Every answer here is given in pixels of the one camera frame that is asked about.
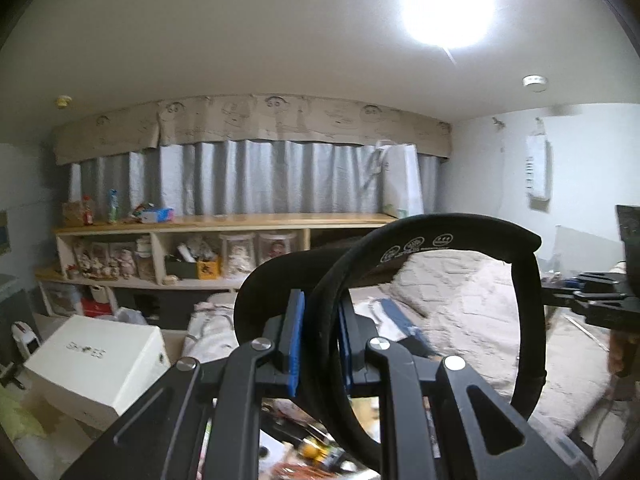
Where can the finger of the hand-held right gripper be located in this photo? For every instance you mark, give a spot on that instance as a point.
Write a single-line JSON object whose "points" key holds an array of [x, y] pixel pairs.
{"points": [[600, 281], [610, 307]]}

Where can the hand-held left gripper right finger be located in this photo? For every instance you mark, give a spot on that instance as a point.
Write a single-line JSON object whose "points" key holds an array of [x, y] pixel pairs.
{"points": [[400, 375]]}

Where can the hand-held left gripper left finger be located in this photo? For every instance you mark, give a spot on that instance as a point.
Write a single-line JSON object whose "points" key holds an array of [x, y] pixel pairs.
{"points": [[292, 345]]}

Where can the black cap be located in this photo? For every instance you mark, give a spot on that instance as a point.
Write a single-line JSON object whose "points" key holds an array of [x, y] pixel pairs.
{"points": [[525, 310]]}

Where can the jar with red doll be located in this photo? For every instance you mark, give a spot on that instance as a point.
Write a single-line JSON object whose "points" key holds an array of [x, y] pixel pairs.
{"points": [[275, 247]]}

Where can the beige textured pillows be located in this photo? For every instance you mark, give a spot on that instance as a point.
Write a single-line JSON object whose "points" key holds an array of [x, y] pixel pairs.
{"points": [[470, 300]]}

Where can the jar with white doll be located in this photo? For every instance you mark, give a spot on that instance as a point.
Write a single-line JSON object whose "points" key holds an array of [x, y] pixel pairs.
{"points": [[237, 257]]}

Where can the yellow bin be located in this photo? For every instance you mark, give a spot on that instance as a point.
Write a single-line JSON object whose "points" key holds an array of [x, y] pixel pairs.
{"points": [[207, 270]]}

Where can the wooden shelf unit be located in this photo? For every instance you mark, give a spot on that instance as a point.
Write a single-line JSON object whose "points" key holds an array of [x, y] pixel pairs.
{"points": [[225, 222]]}

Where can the grey curtain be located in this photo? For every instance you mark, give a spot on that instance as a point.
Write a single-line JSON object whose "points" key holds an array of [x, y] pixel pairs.
{"points": [[250, 175]]}

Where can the white smoke detector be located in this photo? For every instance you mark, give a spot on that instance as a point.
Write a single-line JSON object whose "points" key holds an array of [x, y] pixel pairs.
{"points": [[535, 82]]}

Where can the blue box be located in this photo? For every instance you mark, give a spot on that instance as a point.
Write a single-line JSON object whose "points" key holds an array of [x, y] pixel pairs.
{"points": [[157, 216]]}

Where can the white paper bag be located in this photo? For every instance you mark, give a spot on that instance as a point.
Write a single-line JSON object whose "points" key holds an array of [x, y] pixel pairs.
{"points": [[400, 180]]}

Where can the white shoe box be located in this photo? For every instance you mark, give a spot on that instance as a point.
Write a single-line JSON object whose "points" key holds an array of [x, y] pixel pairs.
{"points": [[95, 360]]}

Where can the row of boxed figurines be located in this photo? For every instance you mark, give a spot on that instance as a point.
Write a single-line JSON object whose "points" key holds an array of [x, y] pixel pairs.
{"points": [[105, 262]]}

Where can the green bottle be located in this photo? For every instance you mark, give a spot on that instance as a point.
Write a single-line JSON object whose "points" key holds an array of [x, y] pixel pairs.
{"points": [[113, 207]]}

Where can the beige printed valance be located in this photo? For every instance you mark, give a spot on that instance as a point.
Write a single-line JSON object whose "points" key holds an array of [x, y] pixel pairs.
{"points": [[225, 120]]}

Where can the snack bag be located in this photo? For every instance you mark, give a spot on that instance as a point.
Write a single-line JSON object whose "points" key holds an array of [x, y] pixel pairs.
{"points": [[72, 214]]}

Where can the light green bedding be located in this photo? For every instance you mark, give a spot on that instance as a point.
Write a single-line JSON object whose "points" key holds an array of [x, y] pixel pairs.
{"points": [[12, 417]]}

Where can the ceiling light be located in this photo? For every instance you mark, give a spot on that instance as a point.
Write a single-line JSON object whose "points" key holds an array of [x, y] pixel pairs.
{"points": [[450, 0]]}

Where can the yellow ceiling fixture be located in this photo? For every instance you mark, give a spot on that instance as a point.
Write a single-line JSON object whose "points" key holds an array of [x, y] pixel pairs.
{"points": [[62, 101]]}

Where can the white wall hanging sign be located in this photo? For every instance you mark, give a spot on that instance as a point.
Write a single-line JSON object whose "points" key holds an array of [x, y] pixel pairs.
{"points": [[537, 170]]}

